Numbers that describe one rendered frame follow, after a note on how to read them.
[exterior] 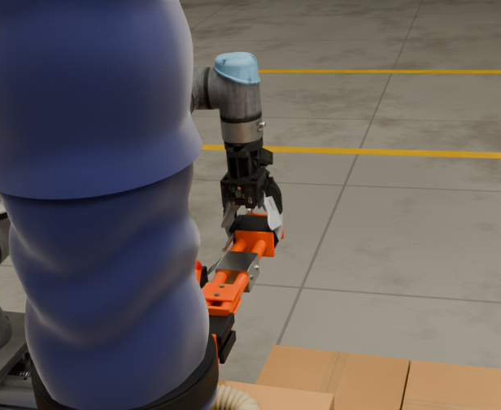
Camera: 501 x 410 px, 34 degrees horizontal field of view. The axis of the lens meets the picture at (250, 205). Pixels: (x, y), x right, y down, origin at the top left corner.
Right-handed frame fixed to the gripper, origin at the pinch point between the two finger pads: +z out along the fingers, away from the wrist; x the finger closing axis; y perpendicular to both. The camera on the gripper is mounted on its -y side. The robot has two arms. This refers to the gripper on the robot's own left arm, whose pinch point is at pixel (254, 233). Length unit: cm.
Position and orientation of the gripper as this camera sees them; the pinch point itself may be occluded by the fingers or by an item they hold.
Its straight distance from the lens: 158.7
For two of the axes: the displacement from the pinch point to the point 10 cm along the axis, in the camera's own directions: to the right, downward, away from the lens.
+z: 0.8, 9.1, 4.1
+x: 9.6, 0.4, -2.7
